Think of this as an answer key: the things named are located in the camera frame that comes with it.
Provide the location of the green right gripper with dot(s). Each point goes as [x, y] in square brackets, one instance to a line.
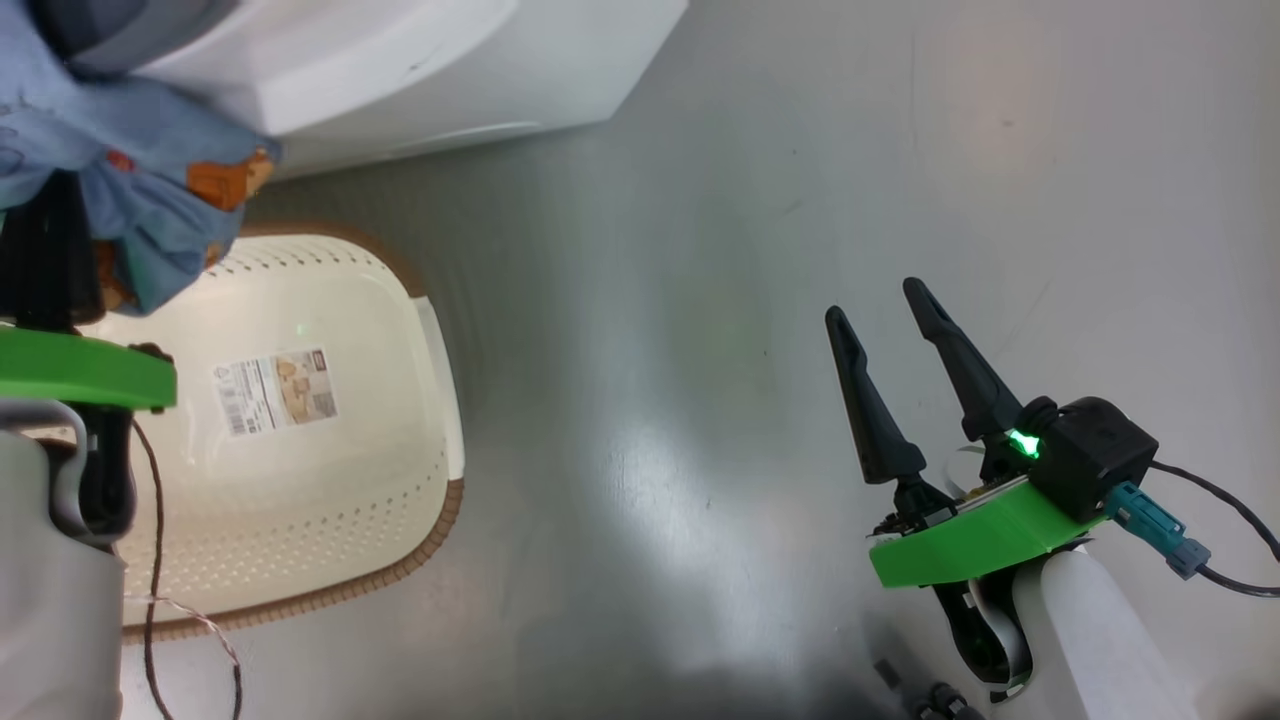
[980, 545]

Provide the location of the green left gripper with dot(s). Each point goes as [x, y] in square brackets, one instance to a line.
[80, 365]

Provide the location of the blue bear-print clothing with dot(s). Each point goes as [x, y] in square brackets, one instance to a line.
[140, 150]

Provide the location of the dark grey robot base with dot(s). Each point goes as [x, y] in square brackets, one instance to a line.
[930, 695]

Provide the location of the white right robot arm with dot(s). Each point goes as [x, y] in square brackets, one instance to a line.
[1090, 640]

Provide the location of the grey rubber door gasket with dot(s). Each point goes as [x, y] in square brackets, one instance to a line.
[130, 35]

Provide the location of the white front-load washing machine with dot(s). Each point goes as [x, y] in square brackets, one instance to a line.
[450, 70]

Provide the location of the paper basket label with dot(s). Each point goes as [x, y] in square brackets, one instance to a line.
[275, 392]

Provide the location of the cream laundry basket brown rim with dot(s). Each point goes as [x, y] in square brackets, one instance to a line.
[330, 500]

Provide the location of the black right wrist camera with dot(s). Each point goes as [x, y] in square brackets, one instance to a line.
[1095, 455]

